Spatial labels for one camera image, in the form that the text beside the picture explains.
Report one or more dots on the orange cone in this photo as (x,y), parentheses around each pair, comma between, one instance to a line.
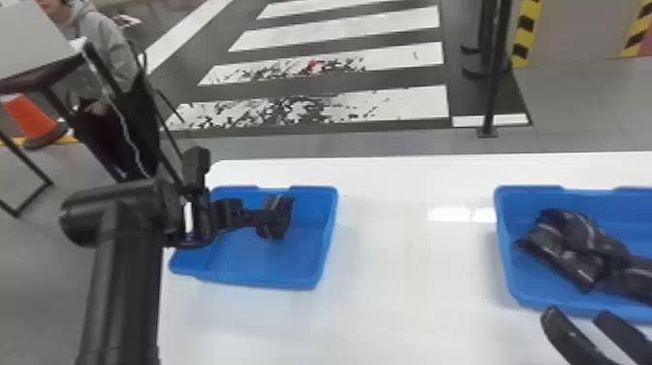
(30,119)

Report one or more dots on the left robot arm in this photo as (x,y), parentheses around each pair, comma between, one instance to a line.
(122,265)

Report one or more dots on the yellow black striped post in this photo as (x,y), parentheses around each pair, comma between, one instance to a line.
(526,30)
(639,28)

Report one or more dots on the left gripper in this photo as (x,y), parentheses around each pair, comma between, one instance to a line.
(235,213)

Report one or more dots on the grey side table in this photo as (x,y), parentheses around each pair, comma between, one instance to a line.
(30,41)

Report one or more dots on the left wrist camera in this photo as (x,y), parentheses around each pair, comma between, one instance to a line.
(196,164)

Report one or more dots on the person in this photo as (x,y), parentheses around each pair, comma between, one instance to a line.
(97,35)

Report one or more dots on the black part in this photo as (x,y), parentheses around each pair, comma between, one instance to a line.
(570,244)

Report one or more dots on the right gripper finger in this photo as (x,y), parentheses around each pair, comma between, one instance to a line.
(626,336)
(570,339)

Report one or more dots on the blue tray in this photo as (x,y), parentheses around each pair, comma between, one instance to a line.
(254,262)
(524,244)

